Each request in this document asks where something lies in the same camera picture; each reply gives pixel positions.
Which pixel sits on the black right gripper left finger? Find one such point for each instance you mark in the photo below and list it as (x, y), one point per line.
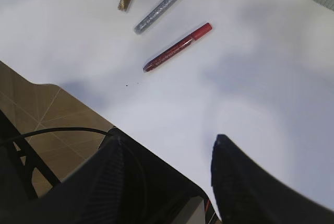
(92, 194)

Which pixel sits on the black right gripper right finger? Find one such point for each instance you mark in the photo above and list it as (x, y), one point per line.
(246, 193)

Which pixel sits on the silver blue marker pen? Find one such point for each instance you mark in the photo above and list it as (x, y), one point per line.
(153, 16)

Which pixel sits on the red marker pen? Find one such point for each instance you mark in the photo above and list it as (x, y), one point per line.
(178, 47)

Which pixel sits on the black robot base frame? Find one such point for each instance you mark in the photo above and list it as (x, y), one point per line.
(24, 158)

